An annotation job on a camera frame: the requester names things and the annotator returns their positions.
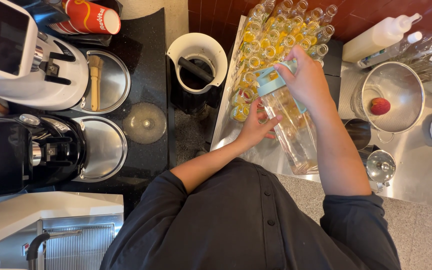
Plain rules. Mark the steel tray under bottles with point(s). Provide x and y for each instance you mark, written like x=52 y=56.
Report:
x=231 y=135

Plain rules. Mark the white knock box black bar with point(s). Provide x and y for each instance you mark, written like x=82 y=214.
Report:
x=201 y=43

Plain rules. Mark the steel milk jug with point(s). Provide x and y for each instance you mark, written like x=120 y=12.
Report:
x=358 y=133

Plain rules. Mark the person's left hand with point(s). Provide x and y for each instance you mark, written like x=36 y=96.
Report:
x=251 y=131

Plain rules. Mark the person's black shirt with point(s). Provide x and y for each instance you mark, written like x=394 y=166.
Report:
x=238 y=225

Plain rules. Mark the person's right hand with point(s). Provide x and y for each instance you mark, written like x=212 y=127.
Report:
x=309 y=84

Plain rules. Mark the white squeeze bottle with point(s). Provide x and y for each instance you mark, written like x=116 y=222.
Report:
x=377 y=37

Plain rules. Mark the steel pot with lid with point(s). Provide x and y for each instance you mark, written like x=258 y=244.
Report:
x=380 y=167

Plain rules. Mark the clear pitcher light blue lid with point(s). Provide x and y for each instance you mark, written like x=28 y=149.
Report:
x=294 y=142

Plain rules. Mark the wooden brush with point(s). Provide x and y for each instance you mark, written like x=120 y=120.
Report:
x=94 y=82

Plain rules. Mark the black coffee grinder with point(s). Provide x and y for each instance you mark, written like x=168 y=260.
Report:
x=9 y=157

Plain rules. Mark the black steam wand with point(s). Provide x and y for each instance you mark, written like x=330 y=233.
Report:
x=34 y=247

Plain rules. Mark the round steel grinder tray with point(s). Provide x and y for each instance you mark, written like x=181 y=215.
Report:
x=105 y=150
x=114 y=82

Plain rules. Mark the red fruit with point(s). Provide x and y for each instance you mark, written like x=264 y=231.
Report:
x=380 y=106

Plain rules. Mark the group of small glass bottles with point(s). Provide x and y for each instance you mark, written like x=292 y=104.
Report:
x=272 y=37

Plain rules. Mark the white coffee grinder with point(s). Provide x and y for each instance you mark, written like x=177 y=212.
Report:
x=62 y=82

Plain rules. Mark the clear round disc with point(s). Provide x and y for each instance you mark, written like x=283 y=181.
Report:
x=144 y=123

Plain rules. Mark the stack of red paper cups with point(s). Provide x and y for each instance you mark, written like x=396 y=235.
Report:
x=88 y=17

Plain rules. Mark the steel espresso machine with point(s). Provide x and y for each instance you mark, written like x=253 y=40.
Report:
x=32 y=213

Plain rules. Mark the metal mesh strainer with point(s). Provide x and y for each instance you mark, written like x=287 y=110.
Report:
x=403 y=86

